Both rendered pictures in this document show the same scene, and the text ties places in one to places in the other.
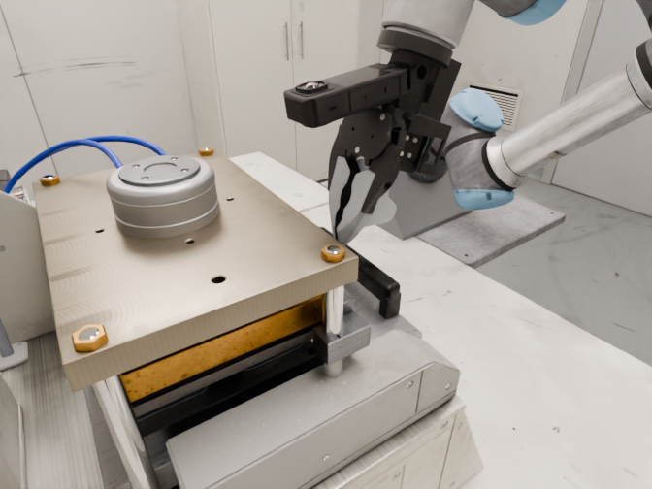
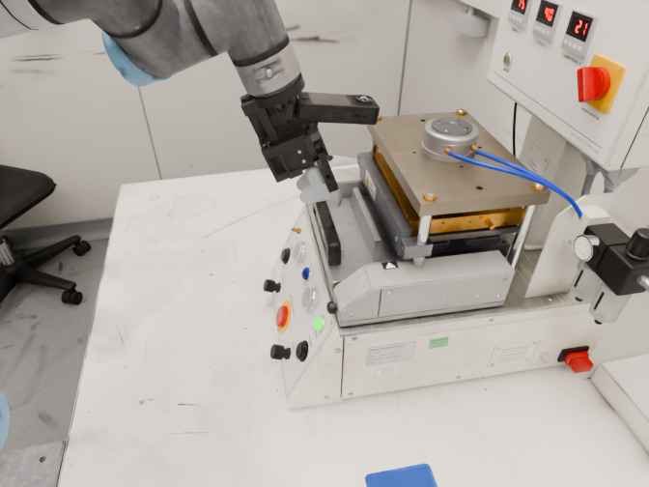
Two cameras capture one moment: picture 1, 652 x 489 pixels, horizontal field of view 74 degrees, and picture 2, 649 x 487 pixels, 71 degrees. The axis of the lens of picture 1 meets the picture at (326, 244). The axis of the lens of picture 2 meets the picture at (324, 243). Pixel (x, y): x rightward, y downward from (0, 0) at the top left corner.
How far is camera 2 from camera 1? 0.99 m
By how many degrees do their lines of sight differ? 107
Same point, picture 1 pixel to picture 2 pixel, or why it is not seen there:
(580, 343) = (115, 309)
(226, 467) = not seen: hidden behind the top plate
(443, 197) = not seen: outside the picture
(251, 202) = (403, 147)
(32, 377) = (531, 265)
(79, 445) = not seen: hidden behind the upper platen
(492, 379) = (211, 308)
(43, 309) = (547, 278)
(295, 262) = (392, 120)
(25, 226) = (559, 226)
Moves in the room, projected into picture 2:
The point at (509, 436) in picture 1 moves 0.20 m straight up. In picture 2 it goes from (239, 279) to (229, 202)
